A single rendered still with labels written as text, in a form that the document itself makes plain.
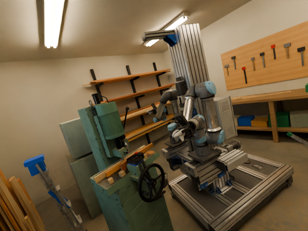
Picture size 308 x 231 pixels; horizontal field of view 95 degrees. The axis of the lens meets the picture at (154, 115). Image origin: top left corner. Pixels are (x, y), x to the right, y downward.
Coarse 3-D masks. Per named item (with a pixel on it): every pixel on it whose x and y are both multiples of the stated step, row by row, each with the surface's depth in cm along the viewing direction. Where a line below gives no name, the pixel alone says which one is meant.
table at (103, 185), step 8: (144, 152) 152; (152, 160) 138; (152, 168) 124; (112, 176) 119; (120, 176) 116; (128, 176) 118; (136, 176) 115; (96, 184) 117; (104, 184) 111; (112, 184) 108; (120, 184) 112; (104, 192) 109; (112, 192) 106
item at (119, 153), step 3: (123, 147) 133; (114, 150) 133; (117, 150) 129; (120, 150) 127; (123, 150) 129; (114, 153) 135; (117, 153) 130; (120, 153) 127; (123, 153) 129; (117, 156) 132; (120, 156) 129; (123, 156) 129
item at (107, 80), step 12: (144, 72) 385; (156, 72) 403; (84, 84) 314; (96, 84) 339; (132, 84) 404; (132, 96) 355; (144, 108) 377; (168, 120) 436; (132, 132) 365; (144, 132) 370
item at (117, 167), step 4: (148, 144) 160; (152, 144) 161; (144, 148) 152; (148, 148) 157; (120, 164) 130; (112, 168) 125; (116, 168) 127; (120, 168) 130; (108, 172) 122; (112, 172) 124
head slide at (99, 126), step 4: (96, 116) 129; (96, 120) 131; (96, 124) 134; (100, 124) 130; (100, 128) 130; (100, 132) 133; (100, 136) 136; (104, 136) 132; (104, 140) 132; (108, 140) 134; (112, 140) 137; (104, 144) 135; (108, 144) 134; (112, 144) 137; (104, 148) 138; (108, 148) 133; (112, 148) 136; (108, 152) 135; (112, 152) 136; (108, 156) 138; (112, 156) 136
